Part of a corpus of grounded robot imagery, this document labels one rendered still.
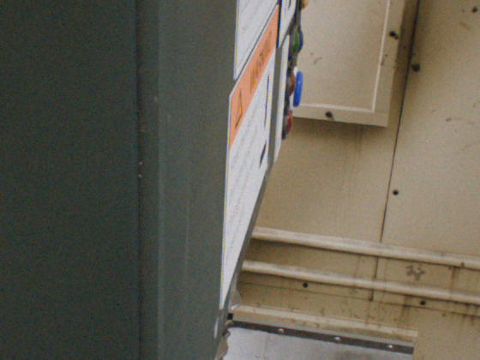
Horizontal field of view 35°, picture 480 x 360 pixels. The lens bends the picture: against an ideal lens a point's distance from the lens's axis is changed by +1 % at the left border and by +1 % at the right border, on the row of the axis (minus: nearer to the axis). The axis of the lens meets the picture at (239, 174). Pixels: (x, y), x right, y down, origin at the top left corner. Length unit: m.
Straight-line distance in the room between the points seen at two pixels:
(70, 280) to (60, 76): 0.06
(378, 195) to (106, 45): 1.29
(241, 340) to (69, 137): 1.45
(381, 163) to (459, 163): 0.14
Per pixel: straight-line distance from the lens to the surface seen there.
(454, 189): 1.46
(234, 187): 0.34
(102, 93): 0.19
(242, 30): 0.31
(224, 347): 1.03
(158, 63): 0.19
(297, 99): 0.61
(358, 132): 1.41
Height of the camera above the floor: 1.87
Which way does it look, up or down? 27 degrees down
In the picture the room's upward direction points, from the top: 3 degrees clockwise
